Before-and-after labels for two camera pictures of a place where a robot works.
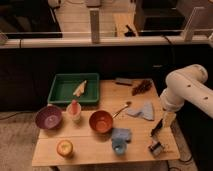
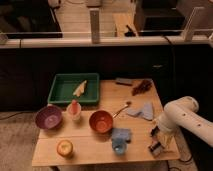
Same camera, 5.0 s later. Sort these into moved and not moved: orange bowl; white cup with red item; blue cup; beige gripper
Moved: beige gripper
Not moved: blue cup; orange bowl; white cup with red item
